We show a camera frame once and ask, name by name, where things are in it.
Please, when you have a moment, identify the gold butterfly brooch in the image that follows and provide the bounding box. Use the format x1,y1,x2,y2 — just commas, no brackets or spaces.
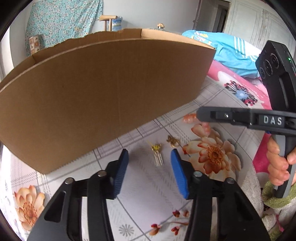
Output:
166,135,180,148

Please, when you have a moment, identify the gold silver hair clip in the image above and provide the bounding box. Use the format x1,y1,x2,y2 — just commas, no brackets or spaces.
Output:
148,142,164,166

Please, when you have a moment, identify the person's right hand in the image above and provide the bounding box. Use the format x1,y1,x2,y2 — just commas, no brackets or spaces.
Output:
266,137,296,186

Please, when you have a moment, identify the white fluffy blanket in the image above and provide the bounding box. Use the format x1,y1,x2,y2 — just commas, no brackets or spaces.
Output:
240,162,296,232

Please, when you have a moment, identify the green plush toy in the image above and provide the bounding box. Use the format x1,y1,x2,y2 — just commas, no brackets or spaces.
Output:
261,181,295,240

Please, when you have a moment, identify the cyan striped shirt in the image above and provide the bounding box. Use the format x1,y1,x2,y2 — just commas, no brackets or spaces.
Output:
182,30,261,79

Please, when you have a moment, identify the floral plastic tablecloth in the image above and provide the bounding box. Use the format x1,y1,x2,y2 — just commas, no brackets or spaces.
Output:
0,76,266,241

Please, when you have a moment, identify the brown cardboard box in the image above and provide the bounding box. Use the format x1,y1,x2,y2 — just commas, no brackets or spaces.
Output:
1,29,215,174

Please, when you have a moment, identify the wooden chair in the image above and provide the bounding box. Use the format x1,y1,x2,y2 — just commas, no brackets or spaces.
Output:
99,15,122,32

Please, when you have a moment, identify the patterned gift box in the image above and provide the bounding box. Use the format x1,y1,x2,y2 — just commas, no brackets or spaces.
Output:
29,35,44,55

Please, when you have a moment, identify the teal floral cloth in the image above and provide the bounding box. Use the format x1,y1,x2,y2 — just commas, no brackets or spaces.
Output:
25,0,103,56

